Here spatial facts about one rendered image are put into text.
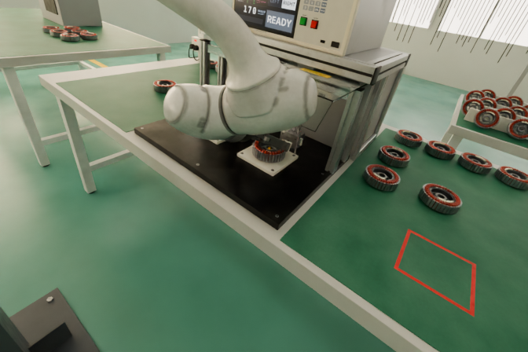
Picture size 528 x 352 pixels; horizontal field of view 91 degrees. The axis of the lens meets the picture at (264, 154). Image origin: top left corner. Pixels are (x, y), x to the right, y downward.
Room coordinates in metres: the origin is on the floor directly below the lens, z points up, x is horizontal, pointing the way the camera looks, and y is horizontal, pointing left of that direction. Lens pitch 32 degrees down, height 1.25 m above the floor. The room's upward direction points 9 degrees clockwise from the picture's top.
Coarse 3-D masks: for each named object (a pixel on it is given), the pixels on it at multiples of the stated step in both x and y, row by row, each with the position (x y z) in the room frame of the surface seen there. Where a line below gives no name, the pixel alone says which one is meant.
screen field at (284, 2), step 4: (272, 0) 0.94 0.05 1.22; (276, 0) 0.93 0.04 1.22; (280, 0) 0.92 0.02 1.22; (284, 0) 0.91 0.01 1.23; (288, 0) 0.90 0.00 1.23; (292, 0) 0.90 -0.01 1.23; (296, 0) 0.89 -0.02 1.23; (268, 4) 0.94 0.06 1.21; (272, 4) 0.94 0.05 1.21; (276, 4) 0.93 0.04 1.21; (280, 4) 0.92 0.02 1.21; (284, 4) 0.91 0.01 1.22; (288, 4) 0.90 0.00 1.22; (292, 4) 0.90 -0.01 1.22; (284, 8) 0.91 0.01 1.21; (288, 8) 0.90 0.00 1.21; (292, 8) 0.89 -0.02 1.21
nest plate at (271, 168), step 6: (246, 150) 0.74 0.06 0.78; (240, 156) 0.71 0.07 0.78; (246, 156) 0.71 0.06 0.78; (252, 156) 0.71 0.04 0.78; (288, 156) 0.75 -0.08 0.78; (294, 156) 0.75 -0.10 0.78; (252, 162) 0.68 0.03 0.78; (258, 162) 0.69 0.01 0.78; (264, 162) 0.69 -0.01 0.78; (270, 162) 0.70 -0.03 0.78; (282, 162) 0.71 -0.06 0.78; (288, 162) 0.71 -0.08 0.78; (258, 168) 0.67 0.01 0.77; (264, 168) 0.66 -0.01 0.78; (270, 168) 0.66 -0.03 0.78; (276, 168) 0.67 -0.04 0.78; (282, 168) 0.68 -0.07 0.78; (270, 174) 0.64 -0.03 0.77
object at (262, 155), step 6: (258, 144) 0.74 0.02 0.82; (264, 144) 0.77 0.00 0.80; (252, 150) 0.73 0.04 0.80; (258, 150) 0.70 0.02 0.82; (264, 150) 0.70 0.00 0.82; (270, 150) 0.73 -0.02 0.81; (276, 150) 0.75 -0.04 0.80; (258, 156) 0.69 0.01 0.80; (264, 156) 0.69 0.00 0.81; (270, 156) 0.69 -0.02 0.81; (276, 156) 0.69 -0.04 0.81; (282, 156) 0.71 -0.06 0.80; (276, 162) 0.69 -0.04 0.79
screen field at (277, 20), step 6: (270, 12) 0.94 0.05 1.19; (276, 12) 0.92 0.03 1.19; (270, 18) 0.93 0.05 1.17; (276, 18) 0.92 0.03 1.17; (282, 18) 0.91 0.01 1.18; (288, 18) 0.90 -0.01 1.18; (270, 24) 0.93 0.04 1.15; (276, 24) 0.92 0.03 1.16; (282, 24) 0.91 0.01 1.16; (288, 24) 0.90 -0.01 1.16; (282, 30) 0.91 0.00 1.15; (288, 30) 0.89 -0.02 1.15
